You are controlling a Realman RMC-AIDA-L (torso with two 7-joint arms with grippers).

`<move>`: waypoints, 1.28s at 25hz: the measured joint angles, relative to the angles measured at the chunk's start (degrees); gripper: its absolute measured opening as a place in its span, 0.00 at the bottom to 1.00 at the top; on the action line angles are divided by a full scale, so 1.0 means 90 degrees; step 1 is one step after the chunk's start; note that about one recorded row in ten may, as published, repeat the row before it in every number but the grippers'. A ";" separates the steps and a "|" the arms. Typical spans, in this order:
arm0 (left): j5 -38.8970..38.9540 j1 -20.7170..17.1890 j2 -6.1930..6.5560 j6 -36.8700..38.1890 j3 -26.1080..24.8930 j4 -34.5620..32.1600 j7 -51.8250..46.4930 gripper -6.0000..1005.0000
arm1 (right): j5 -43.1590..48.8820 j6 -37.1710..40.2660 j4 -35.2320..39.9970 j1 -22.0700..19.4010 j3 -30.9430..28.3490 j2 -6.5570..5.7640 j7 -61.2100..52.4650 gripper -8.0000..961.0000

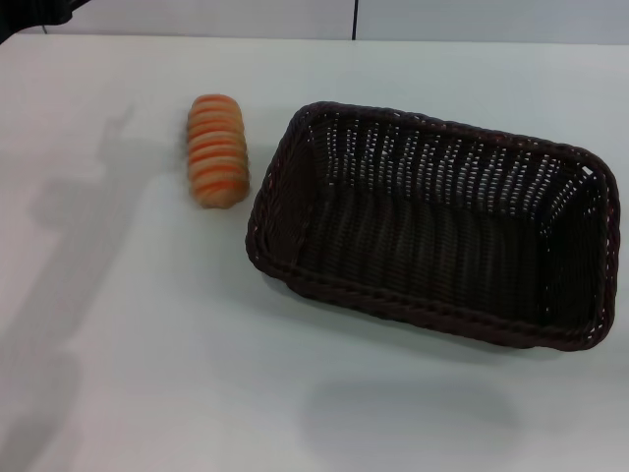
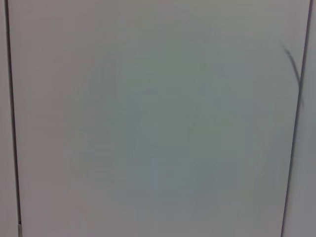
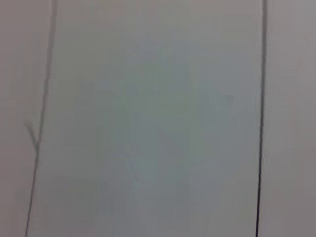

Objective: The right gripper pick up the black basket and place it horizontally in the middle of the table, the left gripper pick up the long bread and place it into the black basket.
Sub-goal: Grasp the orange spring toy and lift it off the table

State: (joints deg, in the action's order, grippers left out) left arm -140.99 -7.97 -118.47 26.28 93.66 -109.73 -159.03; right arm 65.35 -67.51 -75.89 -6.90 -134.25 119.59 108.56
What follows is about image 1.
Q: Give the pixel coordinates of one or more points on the dark brown woven basket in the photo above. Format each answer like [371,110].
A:
[442,255]

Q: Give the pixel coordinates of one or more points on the orange striped bread roll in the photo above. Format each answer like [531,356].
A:
[217,152]

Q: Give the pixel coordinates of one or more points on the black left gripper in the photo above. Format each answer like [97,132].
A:
[24,12]

